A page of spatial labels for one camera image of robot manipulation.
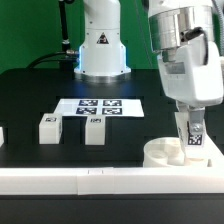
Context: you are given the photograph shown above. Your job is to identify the white U-shaped barrier wall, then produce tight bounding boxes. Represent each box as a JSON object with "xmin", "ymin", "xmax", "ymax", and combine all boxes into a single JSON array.
[{"xmin": 0, "ymin": 126, "xmax": 224, "ymax": 196}]

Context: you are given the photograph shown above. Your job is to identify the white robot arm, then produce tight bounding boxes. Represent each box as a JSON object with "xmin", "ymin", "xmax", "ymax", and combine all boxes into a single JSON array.
[{"xmin": 74, "ymin": 0, "xmax": 224, "ymax": 135}]

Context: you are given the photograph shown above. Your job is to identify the white marker sheet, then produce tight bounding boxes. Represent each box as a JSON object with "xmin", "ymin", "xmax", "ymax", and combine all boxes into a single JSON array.
[{"xmin": 54, "ymin": 99, "xmax": 144, "ymax": 117}]

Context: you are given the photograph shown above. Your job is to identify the white round stool seat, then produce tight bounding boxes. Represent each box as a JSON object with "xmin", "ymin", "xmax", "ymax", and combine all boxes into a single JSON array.
[{"xmin": 143, "ymin": 137, "xmax": 208, "ymax": 168}]

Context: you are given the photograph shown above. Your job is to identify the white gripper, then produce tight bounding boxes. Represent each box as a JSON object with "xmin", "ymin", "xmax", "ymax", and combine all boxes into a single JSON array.
[{"xmin": 157, "ymin": 31, "xmax": 224, "ymax": 135}]

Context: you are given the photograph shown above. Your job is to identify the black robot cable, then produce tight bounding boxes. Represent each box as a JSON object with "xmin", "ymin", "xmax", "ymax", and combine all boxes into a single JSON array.
[{"xmin": 25, "ymin": 0, "xmax": 81, "ymax": 70}]

